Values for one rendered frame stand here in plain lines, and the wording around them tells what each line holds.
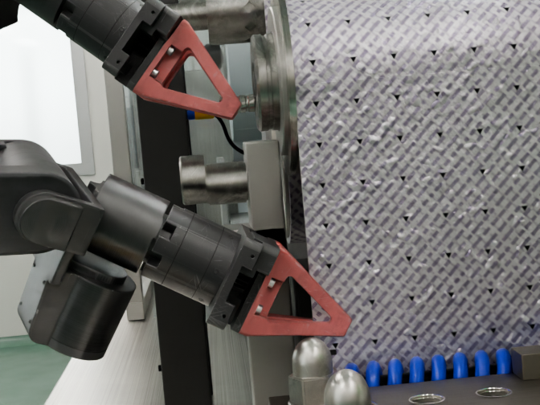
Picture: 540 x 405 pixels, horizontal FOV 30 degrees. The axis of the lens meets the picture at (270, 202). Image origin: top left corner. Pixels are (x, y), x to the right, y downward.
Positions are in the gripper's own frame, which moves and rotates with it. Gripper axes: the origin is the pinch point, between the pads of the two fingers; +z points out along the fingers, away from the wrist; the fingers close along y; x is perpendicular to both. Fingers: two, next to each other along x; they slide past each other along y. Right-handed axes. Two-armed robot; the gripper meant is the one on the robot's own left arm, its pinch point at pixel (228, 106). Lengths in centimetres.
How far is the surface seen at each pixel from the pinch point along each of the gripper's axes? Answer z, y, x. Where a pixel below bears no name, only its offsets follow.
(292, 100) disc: 4.0, 8.5, 2.5
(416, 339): 21.5, 6.4, -6.3
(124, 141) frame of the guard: -17, -94, -11
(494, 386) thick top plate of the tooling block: 26.1, 13.0, -5.7
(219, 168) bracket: 2.2, -1.0, -4.4
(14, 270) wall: -85, -545, -136
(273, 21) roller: -0.6, 5.4, 6.8
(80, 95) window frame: -112, -541, -23
